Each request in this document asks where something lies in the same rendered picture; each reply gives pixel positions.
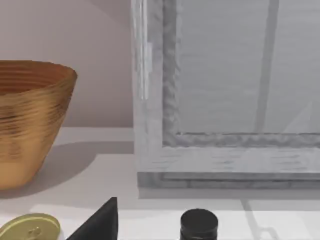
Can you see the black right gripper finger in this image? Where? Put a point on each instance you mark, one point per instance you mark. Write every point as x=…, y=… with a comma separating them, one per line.
x=105, y=223

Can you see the black capped bottle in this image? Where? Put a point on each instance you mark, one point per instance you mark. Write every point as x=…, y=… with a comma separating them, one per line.
x=199, y=225

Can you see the brown woven basket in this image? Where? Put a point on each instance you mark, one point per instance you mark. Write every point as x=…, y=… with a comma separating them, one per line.
x=30, y=120

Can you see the grey cabinet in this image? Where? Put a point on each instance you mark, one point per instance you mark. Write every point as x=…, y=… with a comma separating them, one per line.
x=225, y=100

